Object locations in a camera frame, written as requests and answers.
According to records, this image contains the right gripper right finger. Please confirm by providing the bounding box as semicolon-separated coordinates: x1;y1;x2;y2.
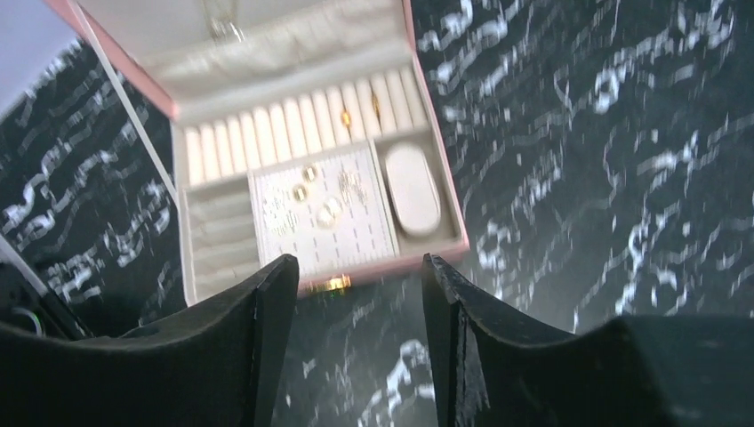
421;254;753;426

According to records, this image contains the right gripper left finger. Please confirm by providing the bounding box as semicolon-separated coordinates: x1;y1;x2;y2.
1;254;300;426

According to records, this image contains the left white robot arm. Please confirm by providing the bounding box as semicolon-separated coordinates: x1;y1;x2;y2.
1;236;93;341

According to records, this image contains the pink jewelry box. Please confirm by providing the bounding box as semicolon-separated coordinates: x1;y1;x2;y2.
50;1;469;305

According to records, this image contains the silver rhinestone earring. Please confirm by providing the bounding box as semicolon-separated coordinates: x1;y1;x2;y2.
263;197;298;236

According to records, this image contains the white pearl earring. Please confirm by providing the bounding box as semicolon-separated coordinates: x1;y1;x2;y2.
323;197;342;219
316;210;338;229

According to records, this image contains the gold stud in box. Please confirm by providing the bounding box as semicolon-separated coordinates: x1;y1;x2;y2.
302;165;318;182
292;184;309;203

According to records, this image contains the small rhinestone earring in box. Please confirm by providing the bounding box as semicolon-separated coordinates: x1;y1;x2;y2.
339;171;367;205

